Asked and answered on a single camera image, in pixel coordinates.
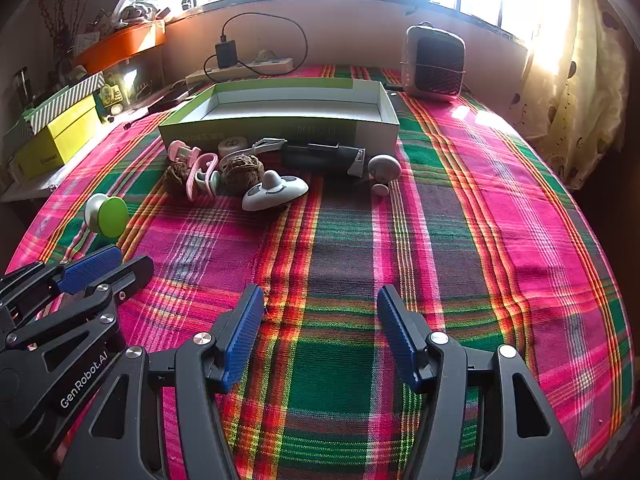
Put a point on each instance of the white mushroom-shaped gadget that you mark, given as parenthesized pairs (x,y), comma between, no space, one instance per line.
(385,166)

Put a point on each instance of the green and white spool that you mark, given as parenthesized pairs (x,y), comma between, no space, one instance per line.
(110,217)

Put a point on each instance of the white round jar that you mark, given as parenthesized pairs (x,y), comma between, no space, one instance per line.
(232,146)

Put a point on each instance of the pink and mint clip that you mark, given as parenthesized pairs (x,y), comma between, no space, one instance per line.
(197,180)
(182,151)

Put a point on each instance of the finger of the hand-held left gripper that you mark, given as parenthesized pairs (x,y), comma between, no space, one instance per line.
(90,270)
(95,310)

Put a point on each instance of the small green printed card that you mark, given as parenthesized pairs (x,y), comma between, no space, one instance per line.
(110,94)

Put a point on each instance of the black window latch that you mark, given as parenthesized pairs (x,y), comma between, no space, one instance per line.
(425,0)

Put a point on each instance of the black charger adapter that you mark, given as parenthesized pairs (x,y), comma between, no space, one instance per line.
(226,55)

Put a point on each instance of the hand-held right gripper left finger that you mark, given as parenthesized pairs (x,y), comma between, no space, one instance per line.
(245,335)

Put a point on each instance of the black smartphone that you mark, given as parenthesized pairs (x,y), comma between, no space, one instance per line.
(170,100)

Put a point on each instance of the beige power strip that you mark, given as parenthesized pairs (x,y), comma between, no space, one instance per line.
(270,65)

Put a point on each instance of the black rectangular device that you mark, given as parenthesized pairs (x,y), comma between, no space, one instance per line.
(320,157)

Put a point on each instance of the dried twig bunch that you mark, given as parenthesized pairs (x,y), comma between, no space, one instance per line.
(55,25)

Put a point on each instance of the cream patterned curtain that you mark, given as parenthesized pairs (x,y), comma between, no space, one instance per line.
(575,85)

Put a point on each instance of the white plug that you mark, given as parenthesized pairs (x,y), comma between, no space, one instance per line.
(265,54)

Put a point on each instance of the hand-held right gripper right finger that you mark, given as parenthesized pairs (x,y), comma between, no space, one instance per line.
(400,330)

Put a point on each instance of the brown walnut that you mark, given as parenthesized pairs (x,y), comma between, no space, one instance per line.
(242,172)
(175,177)

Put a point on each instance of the orange shelf with clutter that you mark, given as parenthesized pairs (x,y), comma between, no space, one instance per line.
(120,45)

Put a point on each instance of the grey white spinning top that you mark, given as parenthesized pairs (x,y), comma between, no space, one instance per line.
(275,192)

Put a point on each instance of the shallow white cardboard box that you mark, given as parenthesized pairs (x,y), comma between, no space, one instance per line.
(300,95)

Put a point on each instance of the white plastic bag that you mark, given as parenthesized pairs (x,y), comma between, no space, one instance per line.
(135,2)

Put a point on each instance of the green white striped box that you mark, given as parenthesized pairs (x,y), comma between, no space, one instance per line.
(65,100)

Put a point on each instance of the yellow box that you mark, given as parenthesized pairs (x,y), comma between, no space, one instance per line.
(60,135)

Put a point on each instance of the pink green plaid blanket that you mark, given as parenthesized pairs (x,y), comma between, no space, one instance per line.
(350,240)

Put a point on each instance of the small beige space heater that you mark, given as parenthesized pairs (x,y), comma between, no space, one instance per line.
(435,67)

